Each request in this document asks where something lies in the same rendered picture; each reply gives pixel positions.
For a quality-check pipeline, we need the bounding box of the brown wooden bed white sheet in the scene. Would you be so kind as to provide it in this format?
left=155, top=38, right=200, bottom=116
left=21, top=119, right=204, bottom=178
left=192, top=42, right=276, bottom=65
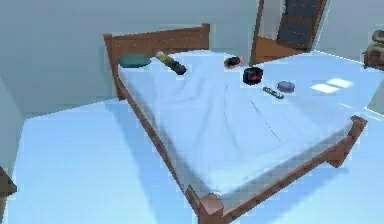
left=103, top=23, right=369, bottom=224

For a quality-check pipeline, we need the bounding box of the dark red ball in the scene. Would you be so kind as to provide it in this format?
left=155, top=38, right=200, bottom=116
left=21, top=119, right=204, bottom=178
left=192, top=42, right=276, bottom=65
left=223, top=55, right=242, bottom=69

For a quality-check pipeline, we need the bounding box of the black and red box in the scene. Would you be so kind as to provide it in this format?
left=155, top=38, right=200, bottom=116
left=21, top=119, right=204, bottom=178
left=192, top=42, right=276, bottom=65
left=242, top=66, right=264, bottom=86

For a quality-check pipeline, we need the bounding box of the green pillow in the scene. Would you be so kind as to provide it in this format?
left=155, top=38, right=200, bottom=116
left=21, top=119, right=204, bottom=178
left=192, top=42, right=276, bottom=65
left=117, top=53, right=153, bottom=70

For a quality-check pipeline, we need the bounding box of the dark grey remote control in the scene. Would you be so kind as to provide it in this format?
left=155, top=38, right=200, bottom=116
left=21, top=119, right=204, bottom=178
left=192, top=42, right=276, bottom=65
left=262, top=86, right=286, bottom=100

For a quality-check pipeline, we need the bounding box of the grey blue round disc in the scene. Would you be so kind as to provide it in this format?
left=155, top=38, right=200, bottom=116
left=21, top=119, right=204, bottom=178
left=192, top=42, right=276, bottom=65
left=276, top=80, right=296, bottom=93

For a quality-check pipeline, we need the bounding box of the dark blue room door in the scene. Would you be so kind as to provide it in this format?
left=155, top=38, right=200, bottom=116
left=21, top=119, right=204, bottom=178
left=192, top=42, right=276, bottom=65
left=276, top=0, right=328, bottom=52

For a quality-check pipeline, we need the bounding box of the brown wooden cabinet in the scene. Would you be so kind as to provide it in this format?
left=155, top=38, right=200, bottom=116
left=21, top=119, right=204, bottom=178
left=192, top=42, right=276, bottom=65
left=362, top=29, right=384, bottom=71

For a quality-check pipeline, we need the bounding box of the brown wooden furniture corner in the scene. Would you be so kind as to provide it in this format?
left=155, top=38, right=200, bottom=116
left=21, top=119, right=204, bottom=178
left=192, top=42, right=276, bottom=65
left=0, top=165, right=18, bottom=224

